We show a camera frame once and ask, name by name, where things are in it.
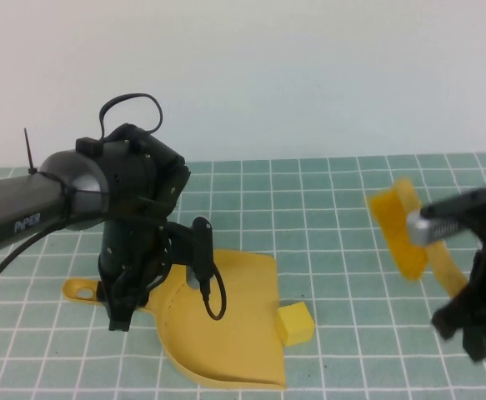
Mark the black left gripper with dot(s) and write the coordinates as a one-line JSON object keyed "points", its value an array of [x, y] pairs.
{"points": [[130, 246]]}

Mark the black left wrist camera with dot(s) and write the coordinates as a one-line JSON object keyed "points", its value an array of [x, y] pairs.
{"points": [[203, 250]]}

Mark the black camera bracket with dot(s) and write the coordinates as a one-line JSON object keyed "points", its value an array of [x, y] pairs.
{"points": [[178, 241], [467, 202]]}

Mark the black left camera bracket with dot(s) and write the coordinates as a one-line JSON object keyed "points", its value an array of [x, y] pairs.
{"points": [[178, 241]]}

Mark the black right camera bracket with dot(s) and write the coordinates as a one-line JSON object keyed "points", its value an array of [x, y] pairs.
{"points": [[467, 202]]}

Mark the small yellow foam cube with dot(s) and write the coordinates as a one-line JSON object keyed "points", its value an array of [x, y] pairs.
{"points": [[297, 325]]}

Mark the black left zip tie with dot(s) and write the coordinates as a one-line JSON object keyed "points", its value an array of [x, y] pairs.
{"points": [[34, 171]]}

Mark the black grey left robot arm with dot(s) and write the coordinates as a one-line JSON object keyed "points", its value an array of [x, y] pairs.
{"points": [[17, 208]]}

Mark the yellow plastic dustpan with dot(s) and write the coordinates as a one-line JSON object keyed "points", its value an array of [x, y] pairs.
{"points": [[242, 316]]}

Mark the yellow hand brush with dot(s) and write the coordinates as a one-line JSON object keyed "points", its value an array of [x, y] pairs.
{"points": [[397, 233]]}

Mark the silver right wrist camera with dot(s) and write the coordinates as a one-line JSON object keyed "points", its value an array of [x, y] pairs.
{"points": [[428, 229]]}

